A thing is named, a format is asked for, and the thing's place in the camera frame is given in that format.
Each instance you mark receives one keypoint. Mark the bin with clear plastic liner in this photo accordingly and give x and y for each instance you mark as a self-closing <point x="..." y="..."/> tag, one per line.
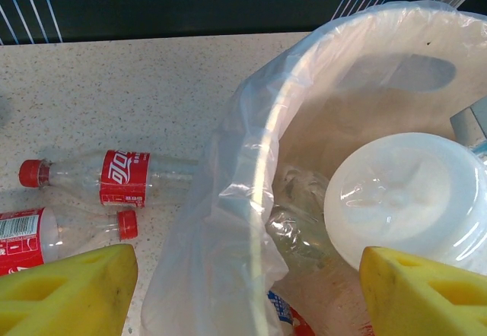
<point x="198" y="237"/>

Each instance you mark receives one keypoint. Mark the white plastic bin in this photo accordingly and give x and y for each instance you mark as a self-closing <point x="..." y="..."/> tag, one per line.
<point x="399" y="111"/>

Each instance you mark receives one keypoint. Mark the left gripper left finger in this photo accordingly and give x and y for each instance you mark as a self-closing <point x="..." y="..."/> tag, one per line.
<point x="106" y="275"/>

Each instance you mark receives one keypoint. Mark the grey box-shaped object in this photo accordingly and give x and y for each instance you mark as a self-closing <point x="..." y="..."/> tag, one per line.
<point x="472" y="123"/>

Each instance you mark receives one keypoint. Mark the cola bottle red label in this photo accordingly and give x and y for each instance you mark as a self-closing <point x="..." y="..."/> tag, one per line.
<point x="123" y="178"/>

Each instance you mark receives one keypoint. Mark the clear bottle red green label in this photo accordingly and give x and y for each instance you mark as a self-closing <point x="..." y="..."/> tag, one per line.
<point x="300" y="214"/>

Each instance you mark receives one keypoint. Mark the clear ribbed bottle green cap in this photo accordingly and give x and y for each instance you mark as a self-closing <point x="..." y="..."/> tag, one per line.
<point x="399" y="199"/>

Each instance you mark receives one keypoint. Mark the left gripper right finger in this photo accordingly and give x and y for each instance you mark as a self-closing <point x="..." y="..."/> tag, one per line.
<point x="392" y="294"/>

